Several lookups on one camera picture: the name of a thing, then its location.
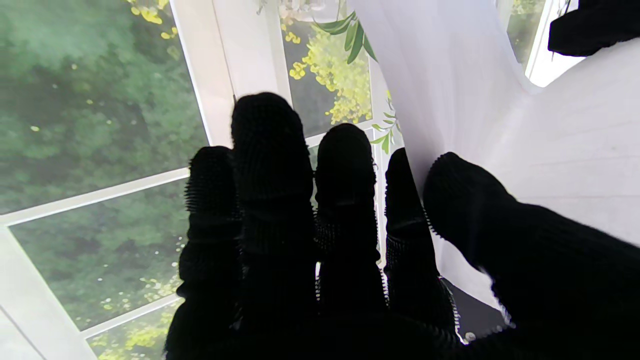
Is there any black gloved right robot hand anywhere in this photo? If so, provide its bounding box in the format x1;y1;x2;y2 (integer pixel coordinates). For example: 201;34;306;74
164;92;640;360

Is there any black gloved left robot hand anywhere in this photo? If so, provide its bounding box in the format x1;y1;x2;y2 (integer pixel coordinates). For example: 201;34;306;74
547;0;640;57

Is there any red lined paper sheet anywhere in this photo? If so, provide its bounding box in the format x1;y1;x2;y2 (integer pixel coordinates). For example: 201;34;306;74
347;0;640;312

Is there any printed garden window backdrop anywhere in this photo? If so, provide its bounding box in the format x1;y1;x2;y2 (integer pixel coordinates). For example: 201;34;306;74
0;0;591;360

